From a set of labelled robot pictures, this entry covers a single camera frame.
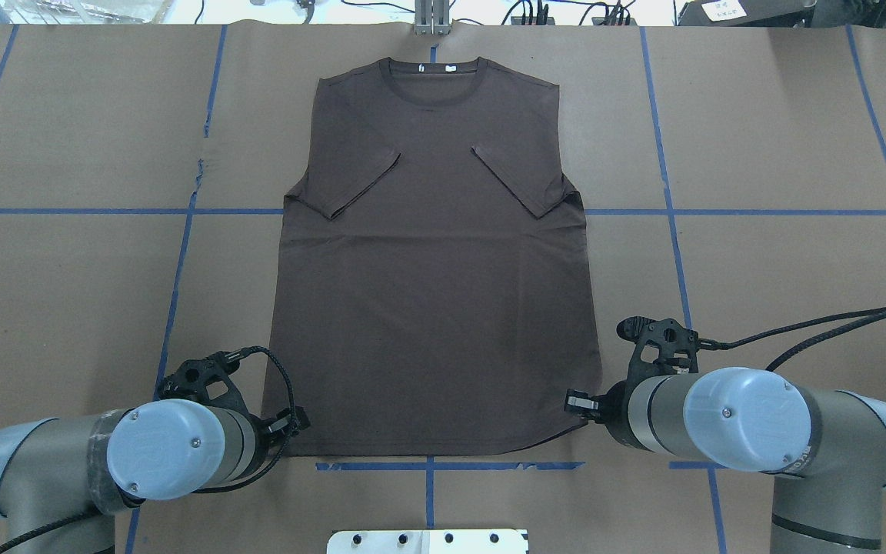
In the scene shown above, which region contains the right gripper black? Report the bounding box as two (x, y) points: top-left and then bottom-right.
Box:
(564, 385), (640, 448)

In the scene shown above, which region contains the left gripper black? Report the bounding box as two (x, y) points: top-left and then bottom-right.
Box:
(239, 408), (311, 470)

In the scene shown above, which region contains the brown t-shirt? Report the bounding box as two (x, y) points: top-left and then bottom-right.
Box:
(268, 58), (604, 457)

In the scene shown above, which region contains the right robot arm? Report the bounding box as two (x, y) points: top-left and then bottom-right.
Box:
(564, 367), (886, 553)

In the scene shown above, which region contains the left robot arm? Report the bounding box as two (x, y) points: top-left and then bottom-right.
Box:
(0, 399), (310, 553)

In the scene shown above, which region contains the black device box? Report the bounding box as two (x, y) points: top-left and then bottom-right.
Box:
(676, 1), (817, 28)

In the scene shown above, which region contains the clear plastic bag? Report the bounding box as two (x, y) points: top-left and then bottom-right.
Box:
(0, 1), (174, 25)

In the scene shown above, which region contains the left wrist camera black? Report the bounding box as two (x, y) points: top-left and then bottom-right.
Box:
(157, 350), (250, 416)

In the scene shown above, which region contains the white camera stand column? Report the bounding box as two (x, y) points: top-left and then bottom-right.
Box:
(326, 527), (530, 553)

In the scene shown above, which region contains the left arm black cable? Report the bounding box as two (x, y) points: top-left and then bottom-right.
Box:
(0, 346), (298, 554)

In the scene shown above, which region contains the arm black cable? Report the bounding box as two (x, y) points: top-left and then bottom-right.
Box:
(0, 346), (298, 554)
(693, 302), (886, 374)

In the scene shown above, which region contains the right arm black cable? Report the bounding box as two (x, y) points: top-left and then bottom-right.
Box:
(693, 302), (886, 374)

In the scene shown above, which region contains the aluminium frame post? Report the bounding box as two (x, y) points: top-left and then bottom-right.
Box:
(414, 0), (452, 35)

